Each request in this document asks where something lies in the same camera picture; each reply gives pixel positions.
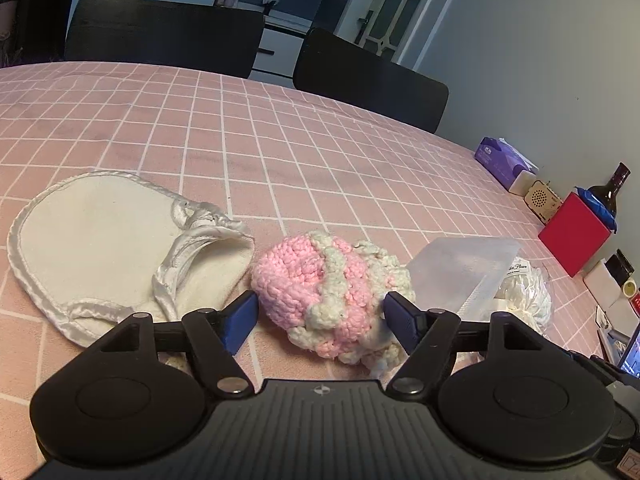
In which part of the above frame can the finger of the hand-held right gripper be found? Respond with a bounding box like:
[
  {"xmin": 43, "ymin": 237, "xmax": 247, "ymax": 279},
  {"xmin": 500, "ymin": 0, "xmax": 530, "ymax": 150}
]
[{"xmin": 567, "ymin": 352, "xmax": 623, "ymax": 386}]

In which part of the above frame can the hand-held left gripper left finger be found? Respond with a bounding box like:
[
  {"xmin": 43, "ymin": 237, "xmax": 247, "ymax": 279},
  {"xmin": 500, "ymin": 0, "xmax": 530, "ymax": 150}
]
[{"xmin": 90, "ymin": 290, "xmax": 258, "ymax": 397}]

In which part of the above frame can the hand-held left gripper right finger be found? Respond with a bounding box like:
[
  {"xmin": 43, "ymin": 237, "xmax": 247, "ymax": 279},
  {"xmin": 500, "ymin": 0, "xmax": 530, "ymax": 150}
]
[{"xmin": 384, "ymin": 291, "xmax": 541, "ymax": 396}]

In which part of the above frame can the pink and white crochet piece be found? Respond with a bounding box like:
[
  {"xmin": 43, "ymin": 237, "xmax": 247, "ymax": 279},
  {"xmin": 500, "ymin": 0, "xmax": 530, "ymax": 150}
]
[{"xmin": 250, "ymin": 231, "xmax": 417, "ymax": 376}]

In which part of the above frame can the silver laptop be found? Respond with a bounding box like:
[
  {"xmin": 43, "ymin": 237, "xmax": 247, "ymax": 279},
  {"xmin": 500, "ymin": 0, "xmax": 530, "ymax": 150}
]
[{"xmin": 597, "ymin": 305, "xmax": 640, "ymax": 378}]

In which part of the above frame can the clear plastic pouch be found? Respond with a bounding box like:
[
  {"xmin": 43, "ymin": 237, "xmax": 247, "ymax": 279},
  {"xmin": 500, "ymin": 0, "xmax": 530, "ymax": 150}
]
[{"xmin": 406, "ymin": 237, "xmax": 523, "ymax": 322}]

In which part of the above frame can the flat white box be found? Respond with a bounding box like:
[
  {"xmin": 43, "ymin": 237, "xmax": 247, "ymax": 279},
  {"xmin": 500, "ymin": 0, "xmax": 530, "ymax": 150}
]
[{"xmin": 582, "ymin": 259, "xmax": 626, "ymax": 308}]

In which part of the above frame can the clear plastic bag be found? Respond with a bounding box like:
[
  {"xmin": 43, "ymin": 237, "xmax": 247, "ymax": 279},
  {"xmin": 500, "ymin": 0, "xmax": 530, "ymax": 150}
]
[{"xmin": 492, "ymin": 262, "xmax": 553, "ymax": 333}]

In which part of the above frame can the small black case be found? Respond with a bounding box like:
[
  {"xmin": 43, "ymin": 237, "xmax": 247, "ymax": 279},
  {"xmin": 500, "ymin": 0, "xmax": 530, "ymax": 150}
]
[{"xmin": 605, "ymin": 249, "xmax": 636, "ymax": 281}]

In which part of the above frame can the red box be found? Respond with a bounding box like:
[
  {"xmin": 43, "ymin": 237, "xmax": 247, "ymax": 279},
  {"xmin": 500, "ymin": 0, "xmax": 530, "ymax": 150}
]
[{"xmin": 538, "ymin": 192, "xmax": 613, "ymax": 277}]

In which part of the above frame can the blue packet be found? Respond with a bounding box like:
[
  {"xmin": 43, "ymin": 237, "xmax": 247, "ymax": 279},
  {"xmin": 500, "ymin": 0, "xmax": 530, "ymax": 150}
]
[{"xmin": 575, "ymin": 186, "xmax": 618, "ymax": 233}]

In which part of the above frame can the white satin-trimmed cloth mitt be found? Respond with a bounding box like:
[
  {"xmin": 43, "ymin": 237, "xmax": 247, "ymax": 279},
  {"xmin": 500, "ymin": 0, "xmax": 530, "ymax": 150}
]
[{"xmin": 7, "ymin": 170, "xmax": 256, "ymax": 348}]

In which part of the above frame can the small wooden box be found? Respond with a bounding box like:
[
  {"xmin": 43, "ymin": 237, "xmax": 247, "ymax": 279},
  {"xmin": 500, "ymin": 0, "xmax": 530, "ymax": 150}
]
[{"xmin": 524, "ymin": 179, "xmax": 565, "ymax": 224}]

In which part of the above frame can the dark wine bottle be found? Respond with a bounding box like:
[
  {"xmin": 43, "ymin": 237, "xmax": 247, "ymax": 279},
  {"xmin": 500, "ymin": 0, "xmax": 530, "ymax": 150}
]
[{"xmin": 586, "ymin": 162, "xmax": 632, "ymax": 221}]

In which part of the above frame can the small white box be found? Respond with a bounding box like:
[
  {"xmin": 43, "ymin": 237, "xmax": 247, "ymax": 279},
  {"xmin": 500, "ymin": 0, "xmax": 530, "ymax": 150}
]
[{"xmin": 509, "ymin": 170, "xmax": 538, "ymax": 195}]

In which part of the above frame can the purple tissue pack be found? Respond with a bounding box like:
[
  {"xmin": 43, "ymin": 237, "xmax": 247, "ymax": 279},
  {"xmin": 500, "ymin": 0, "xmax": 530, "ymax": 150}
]
[{"xmin": 474, "ymin": 136, "xmax": 540, "ymax": 186}]

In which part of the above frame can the black chair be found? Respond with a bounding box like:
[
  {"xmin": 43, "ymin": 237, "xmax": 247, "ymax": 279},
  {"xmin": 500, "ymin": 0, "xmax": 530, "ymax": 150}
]
[
  {"xmin": 64, "ymin": 0, "xmax": 266, "ymax": 80},
  {"xmin": 292, "ymin": 27, "xmax": 449, "ymax": 134}
]

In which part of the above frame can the white vanity cabinet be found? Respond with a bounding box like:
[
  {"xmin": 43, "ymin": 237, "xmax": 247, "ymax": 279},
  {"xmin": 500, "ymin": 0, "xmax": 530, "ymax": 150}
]
[{"xmin": 252, "ymin": 7, "xmax": 313, "ymax": 86}]

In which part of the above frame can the white panelled door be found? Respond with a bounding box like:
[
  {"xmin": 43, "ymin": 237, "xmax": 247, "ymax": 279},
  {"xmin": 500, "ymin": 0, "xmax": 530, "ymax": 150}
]
[{"xmin": 335, "ymin": 0, "xmax": 473, "ymax": 63}]

